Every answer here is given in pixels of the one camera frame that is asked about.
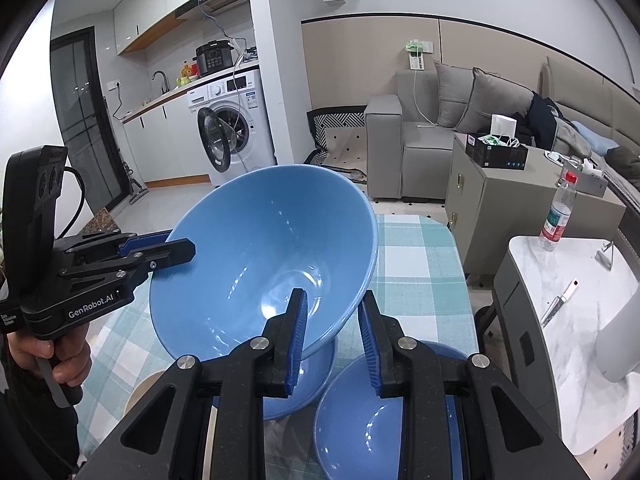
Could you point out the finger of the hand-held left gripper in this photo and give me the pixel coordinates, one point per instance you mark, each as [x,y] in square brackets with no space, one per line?
[145,241]
[170,255]

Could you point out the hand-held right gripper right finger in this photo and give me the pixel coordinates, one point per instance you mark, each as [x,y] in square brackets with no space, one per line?
[370,355]

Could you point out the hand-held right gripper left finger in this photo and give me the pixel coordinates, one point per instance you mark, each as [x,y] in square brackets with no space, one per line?
[298,345]

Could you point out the blue bowl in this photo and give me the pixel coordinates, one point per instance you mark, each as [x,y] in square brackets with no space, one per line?
[260,260]
[360,410]

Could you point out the cream round plate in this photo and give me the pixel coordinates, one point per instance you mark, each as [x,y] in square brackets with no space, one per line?
[145,390]

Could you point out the person's left forearm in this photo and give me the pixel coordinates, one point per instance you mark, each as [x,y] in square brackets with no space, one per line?
[30,410]

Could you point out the person's left hand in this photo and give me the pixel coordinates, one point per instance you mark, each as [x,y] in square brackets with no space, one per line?
[75,360]

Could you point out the grey mop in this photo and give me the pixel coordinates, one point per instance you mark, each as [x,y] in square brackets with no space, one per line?
[136,187]

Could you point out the teal checked tablecloth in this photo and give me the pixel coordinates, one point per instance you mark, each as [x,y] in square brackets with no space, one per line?
[415,270]

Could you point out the white base cabinets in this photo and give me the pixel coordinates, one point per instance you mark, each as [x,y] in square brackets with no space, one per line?
[160,140]

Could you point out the dark glass door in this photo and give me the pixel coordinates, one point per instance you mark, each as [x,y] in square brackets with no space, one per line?
[80,110]

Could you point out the kitchen faucet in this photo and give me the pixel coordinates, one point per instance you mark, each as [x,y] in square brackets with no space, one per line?
[168,85]

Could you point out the yellow oil bottle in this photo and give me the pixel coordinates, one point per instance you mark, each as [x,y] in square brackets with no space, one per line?
[186,75]

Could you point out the white washing machine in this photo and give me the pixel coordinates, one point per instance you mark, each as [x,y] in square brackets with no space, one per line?
[250,95]

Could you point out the black pressure cooker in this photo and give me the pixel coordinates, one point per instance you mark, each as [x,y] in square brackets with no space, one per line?
[215,60]

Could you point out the white pen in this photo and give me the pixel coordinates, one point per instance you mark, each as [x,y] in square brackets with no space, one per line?
[557,305]

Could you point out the grey side cabinet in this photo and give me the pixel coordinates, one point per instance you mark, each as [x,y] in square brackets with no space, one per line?
[500,210]

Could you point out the grey sofa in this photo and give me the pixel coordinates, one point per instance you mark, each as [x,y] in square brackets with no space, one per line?
[420,160]

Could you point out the folded patterned rug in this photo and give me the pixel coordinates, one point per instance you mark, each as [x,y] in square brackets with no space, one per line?
[340,140]

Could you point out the marble side table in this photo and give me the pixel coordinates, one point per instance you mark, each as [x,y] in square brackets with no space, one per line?
[575,340]

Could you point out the clear water bottle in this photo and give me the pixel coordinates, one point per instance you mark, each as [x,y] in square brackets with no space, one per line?
[556,215]

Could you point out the black box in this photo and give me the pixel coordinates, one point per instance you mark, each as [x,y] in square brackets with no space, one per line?
[495,155]

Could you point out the white electric kettle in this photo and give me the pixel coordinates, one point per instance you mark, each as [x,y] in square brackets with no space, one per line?
[620,340]

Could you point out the small metal stand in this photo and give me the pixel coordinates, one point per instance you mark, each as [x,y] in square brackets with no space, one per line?
[605,257]

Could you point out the white tissue box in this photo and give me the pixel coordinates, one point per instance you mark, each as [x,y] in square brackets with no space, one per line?
[505,125]

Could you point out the grey cushion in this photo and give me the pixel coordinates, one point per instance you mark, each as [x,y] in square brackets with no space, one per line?
[495,100]
[452,95]

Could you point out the dark jacket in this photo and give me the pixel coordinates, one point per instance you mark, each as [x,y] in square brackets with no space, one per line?
[537,120]

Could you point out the light blue pillow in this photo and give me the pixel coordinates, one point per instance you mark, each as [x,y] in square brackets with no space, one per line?
[595,137]

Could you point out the grey blanket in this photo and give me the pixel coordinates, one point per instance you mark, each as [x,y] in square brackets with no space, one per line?
[625,165]

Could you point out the white wall cabinets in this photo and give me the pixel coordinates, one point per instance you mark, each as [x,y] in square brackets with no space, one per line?
[145,15]

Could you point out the wall power strip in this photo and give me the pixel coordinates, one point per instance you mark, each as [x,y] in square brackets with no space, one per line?
[417,57]

